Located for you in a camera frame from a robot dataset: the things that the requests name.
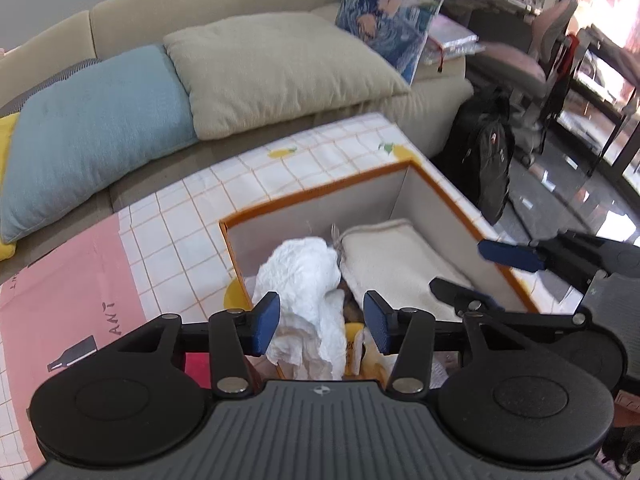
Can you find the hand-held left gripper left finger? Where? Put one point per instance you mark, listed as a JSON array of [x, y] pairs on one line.
[[266, 324]]

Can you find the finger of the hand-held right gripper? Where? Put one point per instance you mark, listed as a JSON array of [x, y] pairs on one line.
[[465, 296], [510, 255]]

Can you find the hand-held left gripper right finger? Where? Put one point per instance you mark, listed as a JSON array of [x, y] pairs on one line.
[[377, 327]]

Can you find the yellow packet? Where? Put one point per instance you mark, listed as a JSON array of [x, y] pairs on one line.
[[354, 345]]

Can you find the white cloth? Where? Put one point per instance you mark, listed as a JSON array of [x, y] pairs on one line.
[[300, 280]]

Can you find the beige towel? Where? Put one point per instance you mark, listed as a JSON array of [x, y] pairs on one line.
[[395, 255]]

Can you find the orange-rimmed white cardboard box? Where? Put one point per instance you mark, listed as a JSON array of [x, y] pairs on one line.
[[350, 205]]

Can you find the red cloth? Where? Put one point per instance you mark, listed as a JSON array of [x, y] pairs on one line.
[[197, 370]]

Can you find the black backpack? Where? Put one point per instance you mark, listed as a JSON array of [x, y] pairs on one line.
[[480, 160]]

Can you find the lemon print checkered cloth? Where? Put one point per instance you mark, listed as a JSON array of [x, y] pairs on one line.
[[225, 190]]

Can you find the pink office chair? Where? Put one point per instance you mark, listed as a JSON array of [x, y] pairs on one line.
[[515, 60]]

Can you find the pink printed mat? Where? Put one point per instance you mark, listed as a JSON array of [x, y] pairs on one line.
[[65, 300]]

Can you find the beige pillow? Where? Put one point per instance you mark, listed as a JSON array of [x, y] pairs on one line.
[[285, 70]]

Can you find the light blue pillow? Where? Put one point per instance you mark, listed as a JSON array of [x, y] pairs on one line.
[[100, 130]]

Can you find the patterned blue cushion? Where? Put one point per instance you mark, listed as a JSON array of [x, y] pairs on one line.
[[390, 10]]

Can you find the yellow pillow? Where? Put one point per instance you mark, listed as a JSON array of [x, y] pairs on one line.
[[6, 185]]

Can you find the beige sofa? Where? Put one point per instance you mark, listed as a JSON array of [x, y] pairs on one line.
[[200, 0]]

